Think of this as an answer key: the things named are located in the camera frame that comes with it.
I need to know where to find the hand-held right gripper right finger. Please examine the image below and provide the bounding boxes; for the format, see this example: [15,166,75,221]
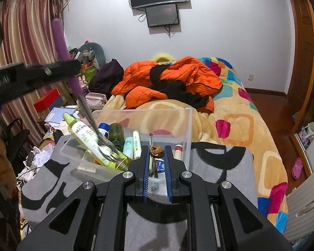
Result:
[164,146,293,251]

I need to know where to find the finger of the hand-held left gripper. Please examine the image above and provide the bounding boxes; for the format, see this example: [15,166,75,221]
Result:
[16,59,81,95]

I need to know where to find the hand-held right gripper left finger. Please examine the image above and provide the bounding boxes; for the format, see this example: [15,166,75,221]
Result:
[16,146,150,251]

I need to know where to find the beige tube with red band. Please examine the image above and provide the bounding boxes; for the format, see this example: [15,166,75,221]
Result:
[173,144,184,160]

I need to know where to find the brown walnut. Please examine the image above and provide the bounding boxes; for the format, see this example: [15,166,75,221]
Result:
[150,145,164,159]

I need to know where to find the small teal bottle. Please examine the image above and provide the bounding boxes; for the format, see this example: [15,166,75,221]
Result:
[122,137,134,160]

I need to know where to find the pale green cosmetic tube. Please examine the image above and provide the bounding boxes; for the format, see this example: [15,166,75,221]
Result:
[132,130,142,160]

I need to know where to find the clear black ink pen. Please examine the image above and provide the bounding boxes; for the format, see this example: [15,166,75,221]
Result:
[149,133,157,178]

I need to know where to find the purple handled metal fork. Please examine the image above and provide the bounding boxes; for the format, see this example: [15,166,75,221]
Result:
[51,18,121,160]

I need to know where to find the clear plastic storage box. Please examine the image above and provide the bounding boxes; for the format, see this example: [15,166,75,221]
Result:
[59,107,193,196]

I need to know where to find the dark green bottle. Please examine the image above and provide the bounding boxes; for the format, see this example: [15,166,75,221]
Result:
[108,123,125,147]

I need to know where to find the white bottle with blue cap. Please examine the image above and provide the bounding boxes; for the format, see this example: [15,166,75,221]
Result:
[98,122,111,140]

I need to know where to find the yellow-green spray bottle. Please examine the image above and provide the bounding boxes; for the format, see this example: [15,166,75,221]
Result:
[62,112,130,171]

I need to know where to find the person's left forearm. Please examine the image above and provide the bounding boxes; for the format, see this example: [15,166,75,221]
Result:
[0,115,17,192]

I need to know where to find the red box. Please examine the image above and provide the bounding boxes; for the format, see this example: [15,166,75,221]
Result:
[33,88,61,113]

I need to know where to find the stack of papers and books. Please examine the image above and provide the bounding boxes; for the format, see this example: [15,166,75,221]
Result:
[44,105,81,130]

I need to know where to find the striped pink curtain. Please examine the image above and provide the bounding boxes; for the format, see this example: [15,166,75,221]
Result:
[0,0,68,147]

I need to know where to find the green gift bag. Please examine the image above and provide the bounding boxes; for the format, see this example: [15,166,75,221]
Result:
[81,65,100,83]

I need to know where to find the grey black patterned blanket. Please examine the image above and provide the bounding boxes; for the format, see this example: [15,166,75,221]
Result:
[18,136,259,251]

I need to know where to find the black chair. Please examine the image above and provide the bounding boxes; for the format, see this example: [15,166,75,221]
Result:
[0,118,30,169]

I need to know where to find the pink pouch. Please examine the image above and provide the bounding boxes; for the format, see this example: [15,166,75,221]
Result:
[85,92,108,109]

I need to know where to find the grey-green neck pillow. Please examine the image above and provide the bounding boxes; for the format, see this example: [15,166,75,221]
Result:
[78,42,107,69]

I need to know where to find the dark purple clothing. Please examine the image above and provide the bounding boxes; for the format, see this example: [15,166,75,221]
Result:
[88,58,125,100]

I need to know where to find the crumpled white papers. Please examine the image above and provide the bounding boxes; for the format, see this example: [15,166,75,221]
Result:
[17,146,54,189]

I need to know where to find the colourful patterned blanket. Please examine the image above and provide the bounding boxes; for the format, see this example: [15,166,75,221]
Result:
[102,56,290,234]

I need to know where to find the black garment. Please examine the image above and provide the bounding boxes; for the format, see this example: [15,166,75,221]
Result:
[149,64,210,110]

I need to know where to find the orange puffer jacket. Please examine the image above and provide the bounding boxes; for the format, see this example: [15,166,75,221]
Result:
[111,56,223,113]

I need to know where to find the pink clog shoe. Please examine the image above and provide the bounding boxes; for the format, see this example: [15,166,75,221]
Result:
[291,158,304,180]

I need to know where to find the white plastic chair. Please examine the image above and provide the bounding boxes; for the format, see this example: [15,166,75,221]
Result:
[284,167,314,242]

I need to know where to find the white purple bag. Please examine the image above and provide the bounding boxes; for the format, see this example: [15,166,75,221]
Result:
[298,122,314,147]

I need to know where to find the wooden wardrobe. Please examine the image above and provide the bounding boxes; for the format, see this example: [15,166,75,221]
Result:
[288,0,314,178]

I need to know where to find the yellow ring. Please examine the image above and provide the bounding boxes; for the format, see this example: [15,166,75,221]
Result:
[152,53,174,63]

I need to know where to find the small black wall screen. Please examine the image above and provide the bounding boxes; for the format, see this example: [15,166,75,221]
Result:
[145,3,180,28]

